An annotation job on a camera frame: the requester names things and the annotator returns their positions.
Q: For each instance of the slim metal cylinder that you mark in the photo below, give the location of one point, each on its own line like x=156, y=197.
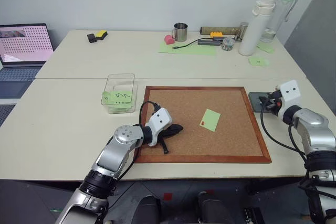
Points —
x=242, y=31

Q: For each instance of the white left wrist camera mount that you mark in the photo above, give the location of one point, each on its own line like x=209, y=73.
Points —
x=160, y=120

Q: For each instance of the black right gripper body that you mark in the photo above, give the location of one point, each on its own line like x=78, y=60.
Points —
x=275, y=102

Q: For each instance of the green note with black scribbles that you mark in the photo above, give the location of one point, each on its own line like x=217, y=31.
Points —
x=122, y=96

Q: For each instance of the small black box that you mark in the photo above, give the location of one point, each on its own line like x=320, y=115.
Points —
x=92, y=38

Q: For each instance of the grey usb hub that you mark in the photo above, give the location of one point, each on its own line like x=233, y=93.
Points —
x=208, y=42

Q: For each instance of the stainless steel mug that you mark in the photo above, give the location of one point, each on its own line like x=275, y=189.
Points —
x=180, y=33

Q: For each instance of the clear bottle with green lid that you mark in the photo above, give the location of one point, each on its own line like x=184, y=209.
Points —
x=275, y=14

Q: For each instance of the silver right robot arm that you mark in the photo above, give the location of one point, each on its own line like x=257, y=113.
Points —
x=315, y=132

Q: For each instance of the black perforated panel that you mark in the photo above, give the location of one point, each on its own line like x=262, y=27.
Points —
x=5, y=113

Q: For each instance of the plain green sticky note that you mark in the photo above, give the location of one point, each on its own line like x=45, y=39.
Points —
x=212, y=119

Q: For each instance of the dark rounded shape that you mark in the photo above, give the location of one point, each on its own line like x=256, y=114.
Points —
x=148, y=211
x=214, y=208

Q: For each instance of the pink rounded block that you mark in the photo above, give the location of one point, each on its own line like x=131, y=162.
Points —
x=169, y=40

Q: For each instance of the open grey laptop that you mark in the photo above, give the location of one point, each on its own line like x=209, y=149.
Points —
x=25, y=45

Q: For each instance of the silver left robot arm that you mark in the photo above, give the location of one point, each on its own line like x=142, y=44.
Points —
x=118, y=153

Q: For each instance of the yellow toy brick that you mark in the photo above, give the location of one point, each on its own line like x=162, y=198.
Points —
x=216, y=34

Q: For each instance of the wood-framed cork board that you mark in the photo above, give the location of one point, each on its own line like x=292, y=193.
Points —
x=189, y=145

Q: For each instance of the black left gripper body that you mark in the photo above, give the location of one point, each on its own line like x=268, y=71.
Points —
x=169, y=130

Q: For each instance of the small green note with mark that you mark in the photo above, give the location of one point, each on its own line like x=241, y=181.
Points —
x=106, y=98

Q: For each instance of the clear plastic box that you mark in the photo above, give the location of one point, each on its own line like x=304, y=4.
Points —
x=121, y=82

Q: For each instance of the dark grey tray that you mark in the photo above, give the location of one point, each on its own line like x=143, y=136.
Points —
x=254, y=100

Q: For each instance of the large green paper sheet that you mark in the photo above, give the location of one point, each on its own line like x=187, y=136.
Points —
x=194, y=50

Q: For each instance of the tall white water bottle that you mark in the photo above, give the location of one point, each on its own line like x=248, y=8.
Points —
x=256, y=30

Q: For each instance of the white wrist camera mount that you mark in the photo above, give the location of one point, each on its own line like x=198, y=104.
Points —
x=160, y=120
x=290, y=94

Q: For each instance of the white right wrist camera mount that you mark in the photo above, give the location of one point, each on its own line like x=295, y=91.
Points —
x=290, y=94

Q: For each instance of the red floor marker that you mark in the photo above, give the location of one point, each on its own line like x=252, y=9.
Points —
x=168, y=196

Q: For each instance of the green note with small drawing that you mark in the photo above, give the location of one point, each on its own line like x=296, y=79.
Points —
x=258, y=61

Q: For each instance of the yellow and black sponge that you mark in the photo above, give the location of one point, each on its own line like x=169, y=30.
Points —
x=101, y=35

